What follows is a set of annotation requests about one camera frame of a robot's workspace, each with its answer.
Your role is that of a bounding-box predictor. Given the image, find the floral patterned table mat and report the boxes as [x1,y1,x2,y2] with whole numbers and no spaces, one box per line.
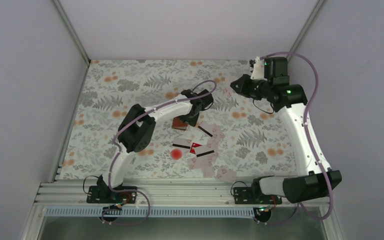
[59,60,297,180]

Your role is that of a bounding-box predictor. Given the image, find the red card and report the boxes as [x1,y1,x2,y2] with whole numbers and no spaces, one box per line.
[189,142,202,155]

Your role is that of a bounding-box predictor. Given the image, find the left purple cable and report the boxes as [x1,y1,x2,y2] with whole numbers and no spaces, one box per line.
[100,80,218,227]

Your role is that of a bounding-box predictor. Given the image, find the blue slotted cable duct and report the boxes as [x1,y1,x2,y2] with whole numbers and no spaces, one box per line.
[44,206,254,219]

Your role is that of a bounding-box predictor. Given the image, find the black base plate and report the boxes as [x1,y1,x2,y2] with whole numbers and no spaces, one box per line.
[86,186,138,205]
[231,187,283,205]

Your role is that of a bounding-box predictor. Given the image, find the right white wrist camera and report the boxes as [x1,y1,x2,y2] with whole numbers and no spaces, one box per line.
[249,56,266,80]

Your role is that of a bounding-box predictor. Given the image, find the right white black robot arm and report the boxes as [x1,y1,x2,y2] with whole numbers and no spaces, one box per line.
[230,57,342,204]

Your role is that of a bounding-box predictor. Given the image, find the white card black stripe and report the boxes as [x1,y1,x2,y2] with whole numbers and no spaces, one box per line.
[172,137,192,150]

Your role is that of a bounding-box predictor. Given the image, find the aluminium rail frame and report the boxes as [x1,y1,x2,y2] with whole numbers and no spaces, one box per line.
[34,180,332,207]

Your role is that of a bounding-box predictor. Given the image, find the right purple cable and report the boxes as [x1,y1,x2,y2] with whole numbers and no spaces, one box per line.
[254,51,334,226]

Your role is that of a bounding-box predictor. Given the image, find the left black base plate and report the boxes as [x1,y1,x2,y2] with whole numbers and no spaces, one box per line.
[86,186,138,205]

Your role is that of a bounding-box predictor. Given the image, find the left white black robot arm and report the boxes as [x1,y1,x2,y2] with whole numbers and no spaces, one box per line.
[96,89,214,203]

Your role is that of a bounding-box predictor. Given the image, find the brown leather card holder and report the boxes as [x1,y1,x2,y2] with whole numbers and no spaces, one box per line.
[171,117,188,131]

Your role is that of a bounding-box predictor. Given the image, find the red round spot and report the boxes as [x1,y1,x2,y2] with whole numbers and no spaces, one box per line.
[170,148,183,161]

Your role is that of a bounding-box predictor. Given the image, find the purple cable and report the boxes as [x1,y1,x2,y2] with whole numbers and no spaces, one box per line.
[254,51,334,226]
[100,80,218,227]

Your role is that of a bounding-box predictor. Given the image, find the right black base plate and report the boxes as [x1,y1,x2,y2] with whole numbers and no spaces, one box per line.
[231,187,283,205]

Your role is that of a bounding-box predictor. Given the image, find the white pink card lowest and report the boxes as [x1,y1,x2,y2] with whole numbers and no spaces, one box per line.
[215,168,237,183]

